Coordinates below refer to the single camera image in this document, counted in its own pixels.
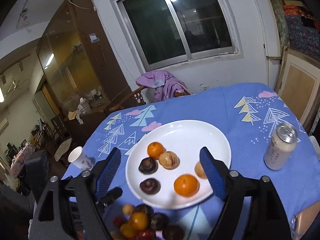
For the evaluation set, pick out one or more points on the sliding glass window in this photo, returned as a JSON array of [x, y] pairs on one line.
[[162, 33]]

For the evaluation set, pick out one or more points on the tan round fruit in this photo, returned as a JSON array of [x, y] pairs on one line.
[[200, 171]]

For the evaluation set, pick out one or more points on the pale blotched fruit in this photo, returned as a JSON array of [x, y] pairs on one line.
[[116, 235]]

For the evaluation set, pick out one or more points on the white round plate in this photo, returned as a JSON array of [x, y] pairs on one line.
[[185, 138]]

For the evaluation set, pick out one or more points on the small tan longan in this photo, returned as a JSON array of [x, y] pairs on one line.
[[128, 209]]

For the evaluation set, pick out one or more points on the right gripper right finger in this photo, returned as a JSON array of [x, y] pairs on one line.
[[267, 218]]

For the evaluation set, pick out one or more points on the wooden chair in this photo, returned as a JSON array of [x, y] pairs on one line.
[[135, 98]]

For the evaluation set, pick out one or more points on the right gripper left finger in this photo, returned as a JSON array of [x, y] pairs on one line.
[[66, 204]]

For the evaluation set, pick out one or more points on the dark purple plum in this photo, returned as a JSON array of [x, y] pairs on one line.
[[173, 232], [158, 221]]

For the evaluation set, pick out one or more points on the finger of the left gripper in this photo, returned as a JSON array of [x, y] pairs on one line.
[[109, 198]]

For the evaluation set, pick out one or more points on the leaning picture frame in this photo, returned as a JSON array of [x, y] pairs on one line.
[[298, 85]]

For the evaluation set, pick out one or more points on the purple cloth on chair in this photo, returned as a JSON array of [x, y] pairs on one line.
[[165, 85]]

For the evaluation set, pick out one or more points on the wooden glass display cabinet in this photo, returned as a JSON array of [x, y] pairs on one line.
[[77, 58]]

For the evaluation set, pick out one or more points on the dark water chestnut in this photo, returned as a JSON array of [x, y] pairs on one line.
[[143, 208], [148, 166], [150, 186]]

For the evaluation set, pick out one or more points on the storage shelf with boxes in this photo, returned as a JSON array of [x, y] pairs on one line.
[[298, 25]]

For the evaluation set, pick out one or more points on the speckled tan fruit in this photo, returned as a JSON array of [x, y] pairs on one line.
[[168, 159]]

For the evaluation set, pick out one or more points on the large orange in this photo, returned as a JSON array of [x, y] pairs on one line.
[[155, 149], [186, 185]]

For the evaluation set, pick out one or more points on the small red cherry tomato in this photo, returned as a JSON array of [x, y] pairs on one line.
[[118, 221]]

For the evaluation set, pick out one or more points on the white beverage can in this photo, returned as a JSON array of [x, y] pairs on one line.
[[283, 142]]

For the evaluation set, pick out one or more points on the orange yellow tomato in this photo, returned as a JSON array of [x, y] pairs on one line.
[[139, 221]]

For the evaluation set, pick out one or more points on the tan leather wallet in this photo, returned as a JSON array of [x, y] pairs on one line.
[[303, 220]]

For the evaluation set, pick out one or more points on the white paper cup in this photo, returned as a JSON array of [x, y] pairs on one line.
[[78, 158]]

